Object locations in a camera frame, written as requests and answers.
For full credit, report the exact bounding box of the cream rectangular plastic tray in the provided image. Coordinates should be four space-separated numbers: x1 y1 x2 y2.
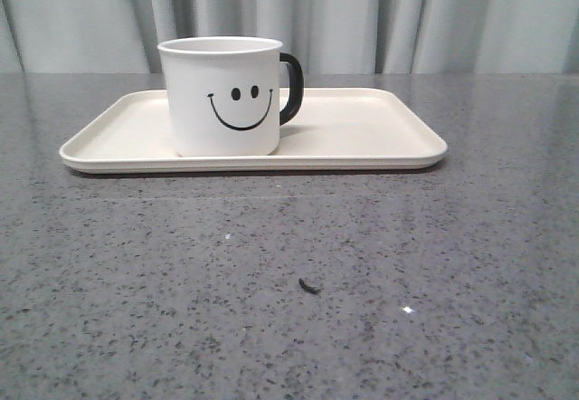
59 88 448 174

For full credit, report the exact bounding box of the pale grey-green curtain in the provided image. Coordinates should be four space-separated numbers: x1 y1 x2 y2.
1 0 578 74

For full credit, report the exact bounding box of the small dark debris scrap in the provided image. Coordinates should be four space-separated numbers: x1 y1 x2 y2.
299 278 321 295

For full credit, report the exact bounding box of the white smiley mug black handle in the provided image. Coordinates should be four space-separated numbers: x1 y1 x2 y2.
157 36 305 157

